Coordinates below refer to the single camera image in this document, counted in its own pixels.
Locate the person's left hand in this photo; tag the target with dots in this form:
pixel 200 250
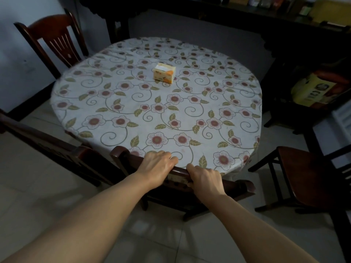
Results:
pixel 155 167

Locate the person's right hand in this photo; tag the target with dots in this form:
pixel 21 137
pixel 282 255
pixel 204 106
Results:
pixel 204 182

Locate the person's left fingers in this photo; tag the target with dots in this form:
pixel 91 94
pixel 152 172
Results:
pixel 166 156

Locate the person's right fingers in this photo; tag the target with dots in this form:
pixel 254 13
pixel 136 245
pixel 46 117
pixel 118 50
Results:
pixel 196 172

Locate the dark wooden chair with worn rail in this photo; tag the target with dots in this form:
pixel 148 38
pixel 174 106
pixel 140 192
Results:
pixel 178 186

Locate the person's right forearm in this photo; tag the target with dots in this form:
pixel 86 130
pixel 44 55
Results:
pixel 252 232

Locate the person's left forearm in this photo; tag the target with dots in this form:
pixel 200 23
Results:
pixel 82 224

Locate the floral tablecloth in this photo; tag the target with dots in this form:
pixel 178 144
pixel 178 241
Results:
pixel 153 106

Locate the orange and white tissue pack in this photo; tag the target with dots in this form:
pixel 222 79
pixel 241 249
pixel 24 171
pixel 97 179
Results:
pixel 164 73

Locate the yellow cardboard box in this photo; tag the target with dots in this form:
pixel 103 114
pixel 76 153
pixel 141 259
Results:
pixel 315 90

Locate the wooden chair with slatted back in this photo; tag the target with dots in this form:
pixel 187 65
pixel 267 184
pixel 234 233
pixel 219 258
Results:
pixel 54 41

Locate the dark wooden sideboard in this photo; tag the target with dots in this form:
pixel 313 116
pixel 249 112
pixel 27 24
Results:
pixel 274 32

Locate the row of items on sideboard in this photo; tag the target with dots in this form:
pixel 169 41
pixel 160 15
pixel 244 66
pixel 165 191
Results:
pixel 263 2

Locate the yellow padded envelope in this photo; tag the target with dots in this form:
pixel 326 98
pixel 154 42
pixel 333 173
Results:
pixel 330 10

